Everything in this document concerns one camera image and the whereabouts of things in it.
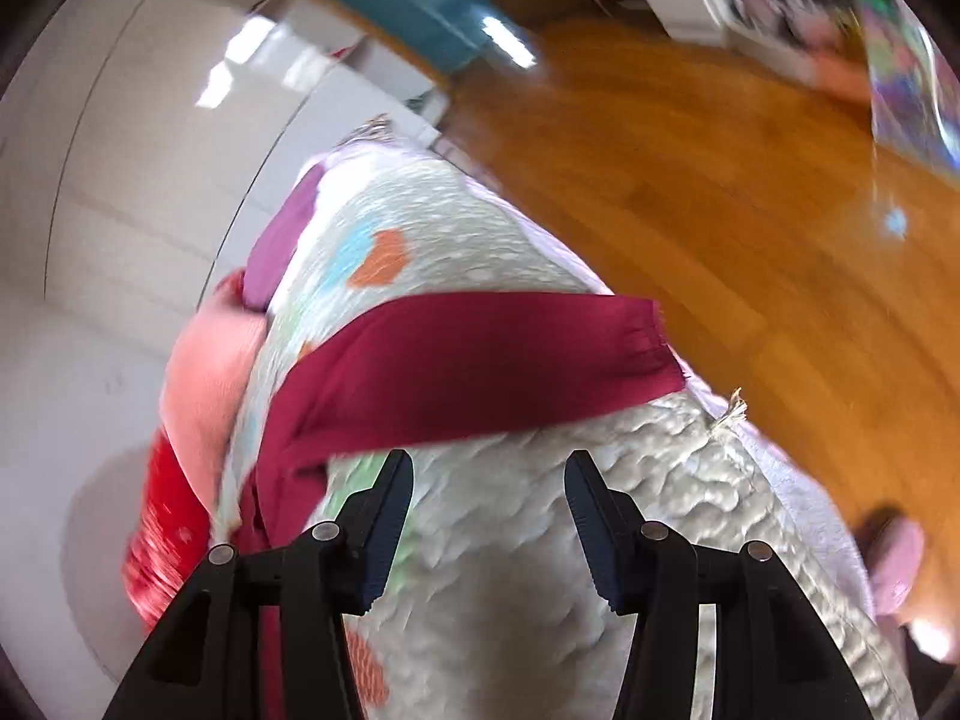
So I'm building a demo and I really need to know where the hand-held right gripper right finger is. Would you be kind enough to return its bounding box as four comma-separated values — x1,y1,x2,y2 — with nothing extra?
564,450,878,720

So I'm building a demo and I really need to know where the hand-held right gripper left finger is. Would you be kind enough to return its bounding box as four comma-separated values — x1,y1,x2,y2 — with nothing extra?
101,448,416,720

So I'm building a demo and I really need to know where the maroon garment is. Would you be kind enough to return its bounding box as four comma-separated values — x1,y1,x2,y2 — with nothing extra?
232,292,687,720

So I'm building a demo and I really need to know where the heart patterned quilt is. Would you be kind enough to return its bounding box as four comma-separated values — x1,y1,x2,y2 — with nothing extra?
214,142,920,720

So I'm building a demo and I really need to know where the red embroidered quilt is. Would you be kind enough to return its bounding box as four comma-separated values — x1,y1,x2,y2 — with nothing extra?
122,424,218,635

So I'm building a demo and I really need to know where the pink pillow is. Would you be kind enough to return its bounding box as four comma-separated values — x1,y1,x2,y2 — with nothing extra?
161,289,271,511

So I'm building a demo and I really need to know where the pink slipper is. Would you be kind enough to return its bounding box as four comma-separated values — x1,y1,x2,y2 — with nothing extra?
862,514,927,616

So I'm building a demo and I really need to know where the purple pillow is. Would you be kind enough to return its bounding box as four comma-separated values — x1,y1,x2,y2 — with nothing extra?
244,165,331,312

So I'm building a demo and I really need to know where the white glossy wardrobe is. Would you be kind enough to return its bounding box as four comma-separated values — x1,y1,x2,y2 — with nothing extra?
0,0,447,361

